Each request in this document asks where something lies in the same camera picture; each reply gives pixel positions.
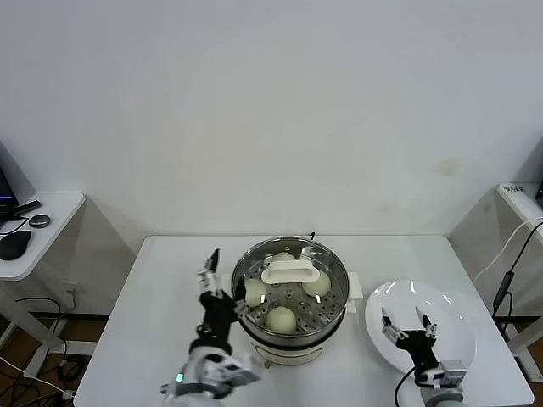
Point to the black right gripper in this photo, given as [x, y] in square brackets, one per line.
[420, 343]

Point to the white steamed baozi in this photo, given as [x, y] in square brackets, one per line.
[318, 288]
[254, 293]
[281, 320]
[283, 256]

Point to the printed white label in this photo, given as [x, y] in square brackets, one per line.
[512, 189]

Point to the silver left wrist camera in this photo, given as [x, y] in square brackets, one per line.
[237, 369]

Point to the white side table with mouse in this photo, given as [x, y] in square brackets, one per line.
[51, 237]

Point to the round white plate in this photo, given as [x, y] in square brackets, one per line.
[445, 305]

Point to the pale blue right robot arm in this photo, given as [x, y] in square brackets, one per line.
[441, 396]

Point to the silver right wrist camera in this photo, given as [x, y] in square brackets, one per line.
[453, 373]

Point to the white wall socket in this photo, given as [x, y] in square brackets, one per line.
[71, 288]

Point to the black remote stick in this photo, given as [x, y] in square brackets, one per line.
[23, 207]

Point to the white electric cooker base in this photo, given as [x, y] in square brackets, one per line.
[288, 354]

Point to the stainless perforated steamer basket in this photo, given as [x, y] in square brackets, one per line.
[250, 260]

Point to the black computer mouse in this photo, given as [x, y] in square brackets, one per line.
[15, 246]

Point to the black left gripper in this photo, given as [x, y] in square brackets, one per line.
[218, 316]

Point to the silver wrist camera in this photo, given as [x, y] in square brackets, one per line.
[453, 373]
[237, 369]

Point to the round dark grey disc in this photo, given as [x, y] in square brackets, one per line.
[39, 221]

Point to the dark computer monitor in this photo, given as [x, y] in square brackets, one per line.
[4, 186]

